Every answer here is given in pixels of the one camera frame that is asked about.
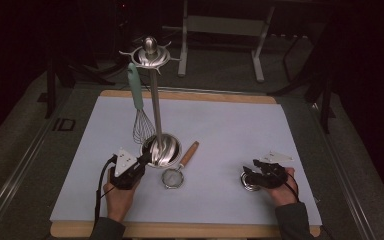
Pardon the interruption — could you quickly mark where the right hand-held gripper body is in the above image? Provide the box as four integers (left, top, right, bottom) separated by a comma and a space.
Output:
244, 150, 294, 189

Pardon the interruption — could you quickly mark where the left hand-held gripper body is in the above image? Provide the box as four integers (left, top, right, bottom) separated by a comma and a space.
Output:
109, 148, 147, 191

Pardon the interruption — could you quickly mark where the steel utensil stand with hooks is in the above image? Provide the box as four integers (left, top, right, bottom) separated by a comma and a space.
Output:
119, 35, 183, 169

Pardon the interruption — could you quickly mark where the steel whisk with green handle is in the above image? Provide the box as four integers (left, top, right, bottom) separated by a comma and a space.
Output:
127, 62, 157, 146

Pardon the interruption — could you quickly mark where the person's right hand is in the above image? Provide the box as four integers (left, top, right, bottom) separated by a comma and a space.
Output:
266, 167, 298, 208

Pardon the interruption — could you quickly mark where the white table mat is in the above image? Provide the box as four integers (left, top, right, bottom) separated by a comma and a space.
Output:
49, 95, 323, 227

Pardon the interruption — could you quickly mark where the dark metal stand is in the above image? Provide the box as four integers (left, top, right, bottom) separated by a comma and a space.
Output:
44, 49, 118, 119
268, 33, 336, 134

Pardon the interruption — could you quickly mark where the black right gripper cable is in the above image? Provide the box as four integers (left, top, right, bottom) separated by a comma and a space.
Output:
285, 172, 300, 203

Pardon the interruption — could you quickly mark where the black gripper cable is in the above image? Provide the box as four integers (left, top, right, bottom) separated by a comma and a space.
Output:
94, 154, 118, 231
285, 172, 300, 203

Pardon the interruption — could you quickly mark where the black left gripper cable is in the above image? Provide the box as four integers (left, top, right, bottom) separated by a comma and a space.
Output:
94, 154, 118, 231

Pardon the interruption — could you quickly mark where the mesh strainer with wooden handle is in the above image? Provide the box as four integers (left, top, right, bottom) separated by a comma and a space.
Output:
161, 140, 200, 190

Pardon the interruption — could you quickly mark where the grey metal frame stand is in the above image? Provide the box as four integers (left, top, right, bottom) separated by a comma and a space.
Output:
162, 0, 276, 83

